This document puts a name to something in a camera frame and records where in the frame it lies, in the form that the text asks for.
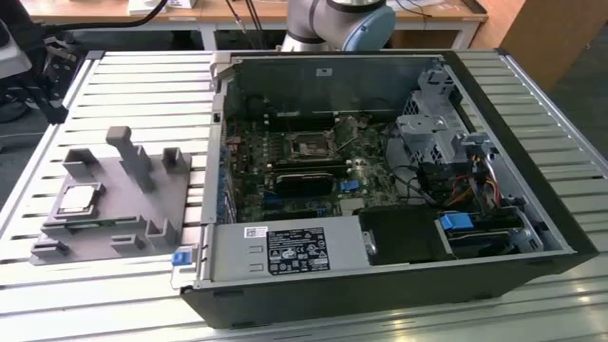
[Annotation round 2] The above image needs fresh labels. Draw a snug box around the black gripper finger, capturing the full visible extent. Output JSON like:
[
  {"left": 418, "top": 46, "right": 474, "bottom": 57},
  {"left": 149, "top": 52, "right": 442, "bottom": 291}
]
[{"left": 34, "top": 76, "right": 68, "bottom": 125}]

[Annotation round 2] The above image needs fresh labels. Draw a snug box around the silver square CPU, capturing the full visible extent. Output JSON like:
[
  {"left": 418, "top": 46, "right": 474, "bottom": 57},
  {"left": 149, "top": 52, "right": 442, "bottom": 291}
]
[{"left": 58, "top": 184, "right": 100, "bottom": 215}]

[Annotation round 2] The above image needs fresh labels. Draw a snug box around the black RAM slot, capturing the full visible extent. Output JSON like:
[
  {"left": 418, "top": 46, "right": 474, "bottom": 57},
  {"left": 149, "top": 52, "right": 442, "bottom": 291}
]
[
  {"left": 270, "top": 160, "right": 344, "bottom": 170},
  {"left": 272, "top": 120, "right": 333, "bottom": 132},
  {"left": 269, "top": 113, "right": 333, "bottom": 124},
  {"left": 273, "top": 165, "right": 348, "bottom": 176}
]

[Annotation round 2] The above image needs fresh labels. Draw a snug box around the CPU socket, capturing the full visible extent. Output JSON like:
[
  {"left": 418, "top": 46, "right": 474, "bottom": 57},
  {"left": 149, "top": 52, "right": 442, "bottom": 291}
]
[{"left": 286, "top": 132, "right": 341, "bottom": 160}]

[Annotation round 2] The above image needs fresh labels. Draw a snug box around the grey plastic parts rack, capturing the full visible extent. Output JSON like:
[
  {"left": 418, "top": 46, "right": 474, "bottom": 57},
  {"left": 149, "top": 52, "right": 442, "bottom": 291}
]
[{"left": 28, "top": 125, "right": 193, "bottom": 266}]

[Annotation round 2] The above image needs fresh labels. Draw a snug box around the green RAM stick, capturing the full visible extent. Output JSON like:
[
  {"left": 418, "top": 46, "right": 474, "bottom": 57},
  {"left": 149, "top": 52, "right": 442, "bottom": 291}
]
[{"left": 64, "top": 220, "right": 120, "bottom": 229}]

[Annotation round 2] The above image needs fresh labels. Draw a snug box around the silver power supply unit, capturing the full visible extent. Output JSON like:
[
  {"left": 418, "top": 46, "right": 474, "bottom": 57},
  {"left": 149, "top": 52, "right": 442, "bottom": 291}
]
[{"left": 208, "top": 217, "right": 372, "bottom": 282}]

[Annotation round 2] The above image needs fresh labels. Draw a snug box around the black graphics card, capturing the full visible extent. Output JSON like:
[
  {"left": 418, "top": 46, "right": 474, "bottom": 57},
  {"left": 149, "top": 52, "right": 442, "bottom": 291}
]
[{"left": 273, "top": 172, "right": 333, "bottom": 199}]

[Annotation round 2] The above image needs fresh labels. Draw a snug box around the thin metal locking lever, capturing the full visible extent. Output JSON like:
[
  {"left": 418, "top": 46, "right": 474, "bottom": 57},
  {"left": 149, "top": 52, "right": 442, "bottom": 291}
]
[{"left": 336, "top": 124, "right": 369, "bottom": 153}]

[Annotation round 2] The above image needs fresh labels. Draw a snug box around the silver chipset heatsink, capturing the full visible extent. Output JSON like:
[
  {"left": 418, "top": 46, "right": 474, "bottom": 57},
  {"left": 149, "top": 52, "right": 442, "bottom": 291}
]
[{"left": 341, "top": 199, "right": 369, "bottom": 215}]

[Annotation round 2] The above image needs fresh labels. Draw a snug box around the green motherboard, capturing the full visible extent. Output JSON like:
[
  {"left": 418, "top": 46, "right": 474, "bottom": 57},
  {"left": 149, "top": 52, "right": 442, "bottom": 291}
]
[{"left": 220, "top": 113, "right": 405, "bottom": 224}]

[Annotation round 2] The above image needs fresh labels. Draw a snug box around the silver metal drive cage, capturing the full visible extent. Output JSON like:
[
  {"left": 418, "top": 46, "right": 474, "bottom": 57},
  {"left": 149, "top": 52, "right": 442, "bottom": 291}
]
[{"left": 396, "top": 69, "right": 476, "bottom": 168}]

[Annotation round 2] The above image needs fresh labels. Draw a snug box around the black plastic shroud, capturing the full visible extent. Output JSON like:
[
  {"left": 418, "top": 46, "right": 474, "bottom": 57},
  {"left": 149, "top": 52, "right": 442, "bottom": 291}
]
[{"left": 358, "top": 208, "right": 450, "bottom": 266}]

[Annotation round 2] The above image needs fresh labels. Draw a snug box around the black open PC case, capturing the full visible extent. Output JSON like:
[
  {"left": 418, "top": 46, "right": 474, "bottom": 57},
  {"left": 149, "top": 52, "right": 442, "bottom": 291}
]
[{"left": 168, "top": 49, "right": 600, "bottom": 329}]

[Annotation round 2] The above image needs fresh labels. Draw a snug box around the blue disk carrier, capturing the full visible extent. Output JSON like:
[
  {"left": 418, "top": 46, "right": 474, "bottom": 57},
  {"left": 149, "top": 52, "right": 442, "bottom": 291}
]
[{"left": 438, "top": 212, "right": 474, "bottom": 232}]

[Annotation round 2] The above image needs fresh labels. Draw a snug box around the wooden cabinet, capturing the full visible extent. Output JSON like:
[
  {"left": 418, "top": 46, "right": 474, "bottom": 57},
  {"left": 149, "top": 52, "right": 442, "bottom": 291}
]
[{"left": 469, "top": 0, "right": 594, "bottom": 92}]

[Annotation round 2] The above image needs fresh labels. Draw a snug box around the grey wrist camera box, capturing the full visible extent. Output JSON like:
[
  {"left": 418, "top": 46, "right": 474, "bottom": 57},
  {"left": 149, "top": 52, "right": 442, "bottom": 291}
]
[{"left": 0, "top": 19, "right": 32, "bottom": 78}]

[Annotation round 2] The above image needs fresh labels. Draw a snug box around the thick black cable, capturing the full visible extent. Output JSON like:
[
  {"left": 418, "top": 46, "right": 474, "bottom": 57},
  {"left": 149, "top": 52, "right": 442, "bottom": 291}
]
[{"left": 30, "top": 0, "right": 170, "bottom": 31}]

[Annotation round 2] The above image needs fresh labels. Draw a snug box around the thin black hanging cable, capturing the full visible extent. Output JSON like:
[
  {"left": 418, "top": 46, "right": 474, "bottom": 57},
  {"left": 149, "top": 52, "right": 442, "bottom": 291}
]
[{"left": 225, "top": 0, "right": 262, "bottom": 36}]

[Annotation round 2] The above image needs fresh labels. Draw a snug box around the metal socket cover frame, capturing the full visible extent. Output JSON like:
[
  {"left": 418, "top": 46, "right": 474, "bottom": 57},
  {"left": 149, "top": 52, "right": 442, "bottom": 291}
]
[{"left": 329, "top": 115, "right": 369, "bottom": 150}]

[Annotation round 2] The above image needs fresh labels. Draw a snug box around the black wire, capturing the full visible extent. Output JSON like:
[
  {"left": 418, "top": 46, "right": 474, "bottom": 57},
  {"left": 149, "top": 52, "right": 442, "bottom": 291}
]
[{"left": 388, "top": 164, "right": 448, "bottom": 207}]

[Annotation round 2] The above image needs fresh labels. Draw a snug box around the yellow red wire bundle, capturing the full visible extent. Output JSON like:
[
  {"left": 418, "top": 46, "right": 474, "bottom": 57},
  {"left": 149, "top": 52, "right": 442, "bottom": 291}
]
[{"left": 450, "top": 172, "right": 504, "bottom": 208}]

